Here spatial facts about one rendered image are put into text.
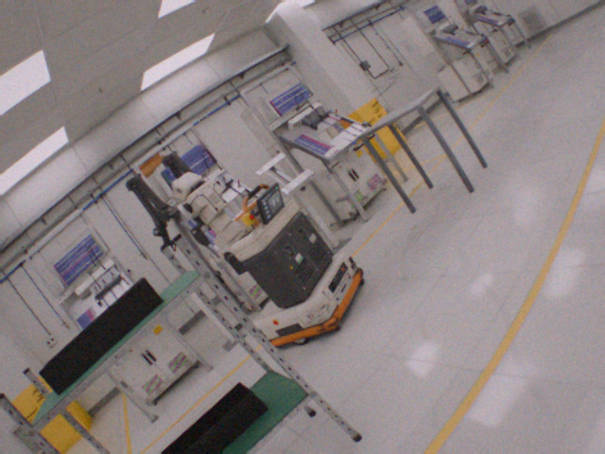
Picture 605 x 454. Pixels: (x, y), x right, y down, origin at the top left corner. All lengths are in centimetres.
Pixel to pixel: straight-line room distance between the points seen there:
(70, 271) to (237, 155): 313
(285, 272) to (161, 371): 187
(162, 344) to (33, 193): 289
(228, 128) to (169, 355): 345
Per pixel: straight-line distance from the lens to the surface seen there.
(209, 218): 291
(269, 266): 257
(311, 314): 261
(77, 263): 402
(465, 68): 703
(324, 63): 658
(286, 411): 160
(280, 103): 474
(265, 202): 259
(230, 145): 602
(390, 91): 785
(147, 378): 398
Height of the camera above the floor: 112
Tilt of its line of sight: 10 degrees down
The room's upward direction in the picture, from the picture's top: 37 degrees counter-clockwise
